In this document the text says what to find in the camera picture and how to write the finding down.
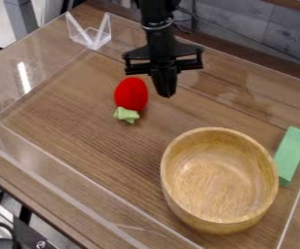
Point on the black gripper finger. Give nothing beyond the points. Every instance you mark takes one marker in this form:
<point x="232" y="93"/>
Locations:
<point x="164" y="80"/>

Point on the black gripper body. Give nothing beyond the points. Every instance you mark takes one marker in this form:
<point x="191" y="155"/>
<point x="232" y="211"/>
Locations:
<point x="183" y="57"/>

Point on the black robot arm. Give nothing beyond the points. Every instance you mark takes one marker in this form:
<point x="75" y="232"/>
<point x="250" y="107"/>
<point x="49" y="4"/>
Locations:
<point x="156" y="22"/>

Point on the red plush strawberry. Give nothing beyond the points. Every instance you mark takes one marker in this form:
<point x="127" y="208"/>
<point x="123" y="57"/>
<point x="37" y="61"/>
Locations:
<point x="131" y="97"/>

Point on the wooden bowl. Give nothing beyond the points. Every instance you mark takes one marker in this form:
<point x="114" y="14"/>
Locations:
<point x="218" y="179"/>

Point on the grey table leg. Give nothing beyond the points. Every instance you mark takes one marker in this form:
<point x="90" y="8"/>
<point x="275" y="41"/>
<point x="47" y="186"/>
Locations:
<point x="21" y="17"/>

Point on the green rectangular block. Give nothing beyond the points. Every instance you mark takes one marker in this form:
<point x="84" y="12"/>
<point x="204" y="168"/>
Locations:
<point x="286" y="156"/>

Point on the black equipment with screw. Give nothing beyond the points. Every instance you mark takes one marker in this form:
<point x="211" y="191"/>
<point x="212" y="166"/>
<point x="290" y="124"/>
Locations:
<point x="28" y="237"/>

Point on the clear acrylic enclosure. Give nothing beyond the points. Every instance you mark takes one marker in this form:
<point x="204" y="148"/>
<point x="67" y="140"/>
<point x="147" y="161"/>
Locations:
<point x="86" y="170"/>

